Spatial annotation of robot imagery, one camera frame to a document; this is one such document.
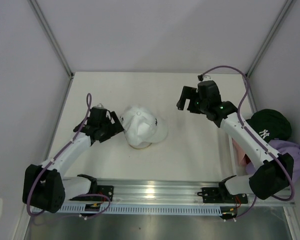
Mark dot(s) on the white slotted cable duct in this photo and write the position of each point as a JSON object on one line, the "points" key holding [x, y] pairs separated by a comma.
{"points": [[191, 210]]}

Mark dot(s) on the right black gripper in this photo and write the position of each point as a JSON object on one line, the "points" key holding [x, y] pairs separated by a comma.
{"points": [[189, 93]]}

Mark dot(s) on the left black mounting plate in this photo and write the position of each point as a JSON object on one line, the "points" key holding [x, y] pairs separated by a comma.
{"points": [[107, 190]]}

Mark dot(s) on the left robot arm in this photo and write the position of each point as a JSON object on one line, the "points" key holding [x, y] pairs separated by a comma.
{"points": [[45, 186]]}

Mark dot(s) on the purple LA baseball cap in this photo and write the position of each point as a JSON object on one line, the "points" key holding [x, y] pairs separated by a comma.
{"points": [[290, 160]]}

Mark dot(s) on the left aluminium frame post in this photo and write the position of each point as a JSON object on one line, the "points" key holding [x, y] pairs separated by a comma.
{"points": [[43, 22]]}

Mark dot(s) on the gold wire hat stand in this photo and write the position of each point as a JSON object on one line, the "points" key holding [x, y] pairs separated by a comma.
{"points": [[141, 146]]}

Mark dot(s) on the pink baseball cap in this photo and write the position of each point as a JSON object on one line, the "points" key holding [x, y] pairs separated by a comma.
{"points": [[242, 157]]}

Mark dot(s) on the black mounting plate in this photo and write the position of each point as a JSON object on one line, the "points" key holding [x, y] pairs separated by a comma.
{"points": [[211, 195], [107, 190]]}

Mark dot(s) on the dark green baseball cap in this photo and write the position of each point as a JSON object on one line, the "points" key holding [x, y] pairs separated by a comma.
{"points": [[270, 124]]}

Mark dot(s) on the aluminium frame post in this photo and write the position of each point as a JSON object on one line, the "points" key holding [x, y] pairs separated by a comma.
{"points": [[43, 22], [273, 31]]}

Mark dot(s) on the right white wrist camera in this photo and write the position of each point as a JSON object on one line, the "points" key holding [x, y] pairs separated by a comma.
{"points": [[205, 80]]}

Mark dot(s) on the white baseball cap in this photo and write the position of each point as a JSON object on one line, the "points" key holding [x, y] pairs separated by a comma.
{"points": [[142, 126]]}

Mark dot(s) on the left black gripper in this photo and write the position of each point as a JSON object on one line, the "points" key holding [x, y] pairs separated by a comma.
{"points": [[115, 128]]}

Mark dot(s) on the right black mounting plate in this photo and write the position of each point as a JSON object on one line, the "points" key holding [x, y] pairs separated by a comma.
{"points": [[211, 195]]}

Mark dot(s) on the right aluminium frame post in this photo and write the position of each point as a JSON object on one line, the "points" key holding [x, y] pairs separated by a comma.
{"points": [[273, 31]]}

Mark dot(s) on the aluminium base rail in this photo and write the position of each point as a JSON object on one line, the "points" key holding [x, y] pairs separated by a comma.
{"points": [[152, 192]]}

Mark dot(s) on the white plastic basket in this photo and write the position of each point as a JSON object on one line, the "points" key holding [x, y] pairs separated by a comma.
{"points": [[236, 168]]}

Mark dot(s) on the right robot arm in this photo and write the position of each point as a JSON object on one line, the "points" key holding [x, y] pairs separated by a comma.
{"points": [[273, 170]]}

